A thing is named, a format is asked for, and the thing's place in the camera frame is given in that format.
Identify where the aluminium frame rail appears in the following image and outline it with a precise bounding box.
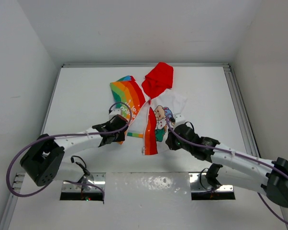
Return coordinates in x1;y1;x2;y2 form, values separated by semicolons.
56;63;258;156

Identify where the rainbow white kids jacket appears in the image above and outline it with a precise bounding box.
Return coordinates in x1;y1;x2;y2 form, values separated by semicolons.
110;62;187;156

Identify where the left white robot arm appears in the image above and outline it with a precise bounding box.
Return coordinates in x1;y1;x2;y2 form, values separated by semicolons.
20;115;128;186

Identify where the metal base plate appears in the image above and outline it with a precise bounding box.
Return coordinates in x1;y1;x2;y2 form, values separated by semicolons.
60;169;235;201

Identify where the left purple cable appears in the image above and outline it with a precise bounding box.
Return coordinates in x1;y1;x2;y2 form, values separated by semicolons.
6;102;129;197

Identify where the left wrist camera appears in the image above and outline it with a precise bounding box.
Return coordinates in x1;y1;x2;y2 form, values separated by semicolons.
109;108;122;119

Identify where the purple cable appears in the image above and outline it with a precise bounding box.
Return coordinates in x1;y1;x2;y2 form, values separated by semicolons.
6;102;129;197
165;114;288;228

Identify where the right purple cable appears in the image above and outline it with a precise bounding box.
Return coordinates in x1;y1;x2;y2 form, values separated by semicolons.
165;114;288;228

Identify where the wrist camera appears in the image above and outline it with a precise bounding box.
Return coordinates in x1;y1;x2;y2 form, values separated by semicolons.
109;108;122;119
169;114;186;124

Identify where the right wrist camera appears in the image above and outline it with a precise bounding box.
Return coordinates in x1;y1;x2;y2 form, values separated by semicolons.
169;114;186;124

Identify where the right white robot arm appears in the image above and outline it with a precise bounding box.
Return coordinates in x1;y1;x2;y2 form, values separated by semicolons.
166;124;288;208

